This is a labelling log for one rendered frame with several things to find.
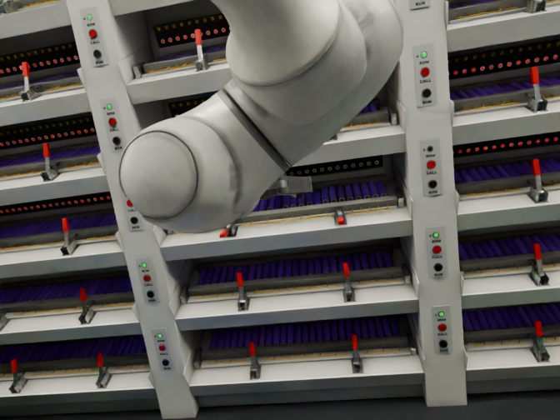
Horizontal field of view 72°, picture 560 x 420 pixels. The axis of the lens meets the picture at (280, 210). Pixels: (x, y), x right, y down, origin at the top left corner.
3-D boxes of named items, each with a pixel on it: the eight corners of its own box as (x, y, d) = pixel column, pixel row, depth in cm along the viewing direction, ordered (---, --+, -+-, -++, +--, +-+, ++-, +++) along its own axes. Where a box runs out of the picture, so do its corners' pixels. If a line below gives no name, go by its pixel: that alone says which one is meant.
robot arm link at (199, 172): (212, 248, 45) (297, 175, 44) (149, 269, 30) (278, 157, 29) (155, 179, 46) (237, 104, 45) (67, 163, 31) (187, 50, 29)
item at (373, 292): (418, 312, 93) (419, 268, 86) (179, 331, 102) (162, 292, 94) (401, 258, 110) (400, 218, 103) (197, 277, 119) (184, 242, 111)
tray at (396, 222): (412, 235, 90) (412, 200, 85) (165, 261, 98) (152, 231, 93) (395, 192, 107) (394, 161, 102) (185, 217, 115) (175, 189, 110)
